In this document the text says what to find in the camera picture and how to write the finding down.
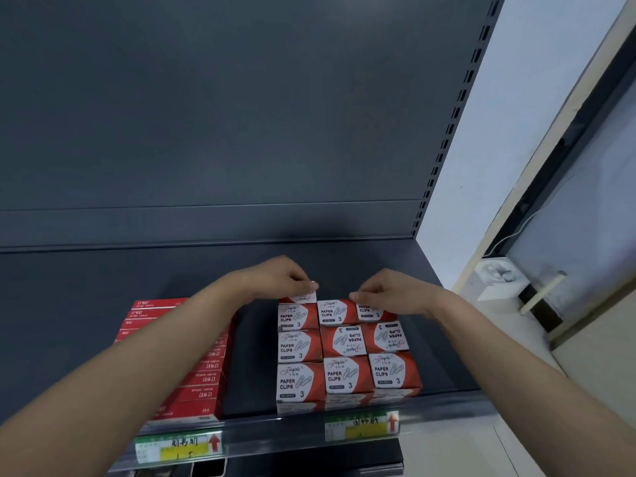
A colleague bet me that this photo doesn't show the white power adapter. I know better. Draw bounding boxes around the white power adapter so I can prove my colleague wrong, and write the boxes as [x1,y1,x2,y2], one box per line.
[475,260,530,302]

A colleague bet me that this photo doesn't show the white cable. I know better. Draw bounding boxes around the white cable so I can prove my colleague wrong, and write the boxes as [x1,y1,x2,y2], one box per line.
[484,202,543,259]

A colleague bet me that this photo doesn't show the person's left forearm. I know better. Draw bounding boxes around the person's left forearm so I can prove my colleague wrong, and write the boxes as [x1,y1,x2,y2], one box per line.
[0,273,249,477]

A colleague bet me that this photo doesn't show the person's left hand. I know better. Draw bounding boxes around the person's left hand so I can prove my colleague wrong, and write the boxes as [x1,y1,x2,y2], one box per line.
[230,256,320,306]

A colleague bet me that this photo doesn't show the person's right hand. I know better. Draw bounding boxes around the person's right hand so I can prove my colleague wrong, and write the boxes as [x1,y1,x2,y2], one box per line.
[349,269,441,319]

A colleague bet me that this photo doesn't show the clear plastic price rail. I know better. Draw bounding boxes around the clear plastic price rail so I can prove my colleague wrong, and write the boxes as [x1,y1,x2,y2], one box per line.
[106,392,499,473]

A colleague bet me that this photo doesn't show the green yellow price label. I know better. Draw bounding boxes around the green yellow price label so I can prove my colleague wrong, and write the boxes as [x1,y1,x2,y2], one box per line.
[324,410,400,442]
[134,431,223,464]

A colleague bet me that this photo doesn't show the stack of red staple boxes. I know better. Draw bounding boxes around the stack of red staple boxes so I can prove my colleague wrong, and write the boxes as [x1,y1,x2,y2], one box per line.
[113,297,235,426]

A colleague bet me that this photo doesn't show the person's right forearm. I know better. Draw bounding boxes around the person's right forearm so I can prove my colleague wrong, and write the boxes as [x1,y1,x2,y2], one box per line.
[427,290,636,477]

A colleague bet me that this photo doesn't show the dark grey metal shelf unit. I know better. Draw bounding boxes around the dark grey metal shelf unit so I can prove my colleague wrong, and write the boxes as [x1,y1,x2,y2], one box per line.
[0,0,508,477]

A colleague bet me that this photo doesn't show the beige wooden stick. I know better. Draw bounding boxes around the beige wooden stick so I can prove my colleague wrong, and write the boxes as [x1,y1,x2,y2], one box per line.
[520,271,567,316]

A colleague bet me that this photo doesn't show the stack of paper clip boxes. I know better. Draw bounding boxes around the stack of paper clip boxes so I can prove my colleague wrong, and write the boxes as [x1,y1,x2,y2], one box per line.
[275,299,423,416]

